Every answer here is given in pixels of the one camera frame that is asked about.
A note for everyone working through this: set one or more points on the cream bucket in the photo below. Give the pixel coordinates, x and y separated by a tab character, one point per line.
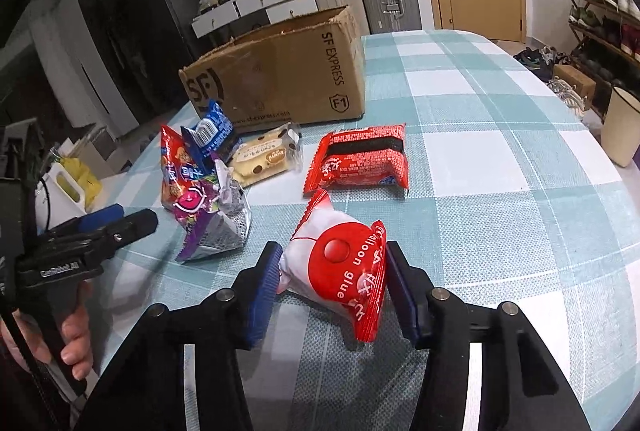
622	131

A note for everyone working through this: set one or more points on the dark sneakers pile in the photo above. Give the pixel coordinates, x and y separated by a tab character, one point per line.
540	57

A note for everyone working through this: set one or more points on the brown cardboard box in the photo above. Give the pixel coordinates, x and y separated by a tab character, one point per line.
280	71

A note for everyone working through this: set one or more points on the white plastic jug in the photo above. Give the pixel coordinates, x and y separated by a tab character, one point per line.
55	201

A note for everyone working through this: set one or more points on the purple candy bag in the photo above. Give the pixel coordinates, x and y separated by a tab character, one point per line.
212	233

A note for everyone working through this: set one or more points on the white dresser with drawers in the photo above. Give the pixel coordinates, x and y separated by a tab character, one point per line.
260	3

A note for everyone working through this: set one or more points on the cream cake packet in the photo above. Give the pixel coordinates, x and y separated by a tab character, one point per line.
265	158

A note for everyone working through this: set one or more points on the red black noodle packet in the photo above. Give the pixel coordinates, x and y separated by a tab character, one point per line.
360	161

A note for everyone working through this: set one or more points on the blue cookie packet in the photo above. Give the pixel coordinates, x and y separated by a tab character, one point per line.
215	131

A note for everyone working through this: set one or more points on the white woven shoes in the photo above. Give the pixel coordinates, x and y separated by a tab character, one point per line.
567	96

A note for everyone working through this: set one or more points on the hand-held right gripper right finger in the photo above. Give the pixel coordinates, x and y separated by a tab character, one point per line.
400	293

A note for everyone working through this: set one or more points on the black refrigerator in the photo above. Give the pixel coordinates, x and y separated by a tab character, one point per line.
145	36

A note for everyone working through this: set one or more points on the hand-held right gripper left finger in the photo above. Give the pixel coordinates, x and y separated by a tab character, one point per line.
262	298

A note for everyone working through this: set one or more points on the person's left hand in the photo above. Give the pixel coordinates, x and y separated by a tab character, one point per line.
77	338

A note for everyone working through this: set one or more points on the yellow bag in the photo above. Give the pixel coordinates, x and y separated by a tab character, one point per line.
87	181

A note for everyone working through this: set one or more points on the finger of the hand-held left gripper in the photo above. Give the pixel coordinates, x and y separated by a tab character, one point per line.
130	227
100	216

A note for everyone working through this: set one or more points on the wooden shoe rack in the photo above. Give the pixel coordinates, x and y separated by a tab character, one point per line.
582	31

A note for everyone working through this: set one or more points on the small cardboard box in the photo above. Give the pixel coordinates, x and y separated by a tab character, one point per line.
575	81

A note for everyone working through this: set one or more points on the red white round-print packet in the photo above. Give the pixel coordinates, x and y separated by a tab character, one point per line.
340	271

